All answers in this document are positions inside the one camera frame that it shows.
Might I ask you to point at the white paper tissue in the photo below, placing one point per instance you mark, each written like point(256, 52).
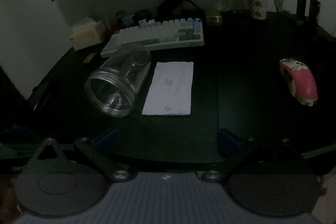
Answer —
point(170, 87)

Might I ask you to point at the dark lighter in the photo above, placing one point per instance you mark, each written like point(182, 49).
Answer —
point(315, 10)

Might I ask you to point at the black desk mat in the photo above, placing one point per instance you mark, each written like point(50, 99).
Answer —
point(170, 134)

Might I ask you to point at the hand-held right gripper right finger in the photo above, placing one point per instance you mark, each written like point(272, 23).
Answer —
point(229, 140)

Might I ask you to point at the white and grey keyboard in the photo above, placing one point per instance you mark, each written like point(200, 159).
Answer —
point(157, 32)

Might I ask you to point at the small red object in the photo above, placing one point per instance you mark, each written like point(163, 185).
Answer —
point(113, 28)

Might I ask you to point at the small blue container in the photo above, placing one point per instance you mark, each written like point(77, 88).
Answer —
point(128, 20)

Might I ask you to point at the clear glass jar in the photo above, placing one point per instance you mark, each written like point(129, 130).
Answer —
point(118, 77)

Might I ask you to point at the small yellow item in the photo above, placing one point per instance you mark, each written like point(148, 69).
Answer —
point(89, 58)

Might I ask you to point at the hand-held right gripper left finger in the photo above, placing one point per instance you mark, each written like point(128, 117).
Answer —
point(106, 139)

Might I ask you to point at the small dark container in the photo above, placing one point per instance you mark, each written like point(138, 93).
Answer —
point(141, 14)

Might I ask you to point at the cream tissue box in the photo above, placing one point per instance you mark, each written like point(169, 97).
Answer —
point(86, 35)

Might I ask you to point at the gold round tin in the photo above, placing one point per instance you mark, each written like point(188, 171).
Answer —
point(214, 18)

